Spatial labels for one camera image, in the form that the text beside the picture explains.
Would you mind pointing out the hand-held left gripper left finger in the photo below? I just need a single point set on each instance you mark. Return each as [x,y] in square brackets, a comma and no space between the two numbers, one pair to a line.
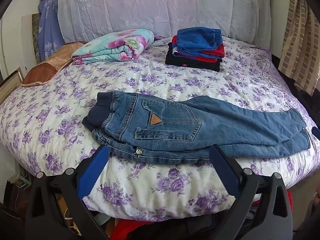
[91,175]

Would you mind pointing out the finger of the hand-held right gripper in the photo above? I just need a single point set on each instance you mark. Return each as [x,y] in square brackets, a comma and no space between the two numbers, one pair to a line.
[316,131]

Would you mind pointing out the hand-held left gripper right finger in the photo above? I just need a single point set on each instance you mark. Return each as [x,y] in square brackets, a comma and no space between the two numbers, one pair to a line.
[226,175]

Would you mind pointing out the blue denim pants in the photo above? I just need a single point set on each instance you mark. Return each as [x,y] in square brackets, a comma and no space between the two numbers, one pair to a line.
[175,130]

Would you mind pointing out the purple floral bed quilt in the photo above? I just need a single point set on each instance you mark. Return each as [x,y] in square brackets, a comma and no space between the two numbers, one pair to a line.
[62,120]

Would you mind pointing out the red cloth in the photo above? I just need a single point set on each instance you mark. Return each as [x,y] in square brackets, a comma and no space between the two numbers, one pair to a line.
[132,228]

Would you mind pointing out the beige checked curtain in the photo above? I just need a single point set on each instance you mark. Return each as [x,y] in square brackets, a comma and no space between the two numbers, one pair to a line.
[300,42]

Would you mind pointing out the folded black garment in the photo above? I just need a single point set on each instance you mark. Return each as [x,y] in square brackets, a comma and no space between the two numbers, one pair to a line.
[190,65]

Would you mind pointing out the brown quilted pillow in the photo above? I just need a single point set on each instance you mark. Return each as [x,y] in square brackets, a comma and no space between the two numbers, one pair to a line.
[47,67]

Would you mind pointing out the folded red garment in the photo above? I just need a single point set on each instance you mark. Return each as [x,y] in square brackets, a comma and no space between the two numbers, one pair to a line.
[215,53]

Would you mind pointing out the folded turquoise pink floral blanket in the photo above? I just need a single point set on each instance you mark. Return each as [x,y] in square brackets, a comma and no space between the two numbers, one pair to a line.
[112,47]

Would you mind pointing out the blue printed cloth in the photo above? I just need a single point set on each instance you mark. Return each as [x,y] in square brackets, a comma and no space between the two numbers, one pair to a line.
[50,30]

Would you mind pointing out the white lace headboard cover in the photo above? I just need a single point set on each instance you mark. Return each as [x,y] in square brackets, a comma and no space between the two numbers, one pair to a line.
[160,7]

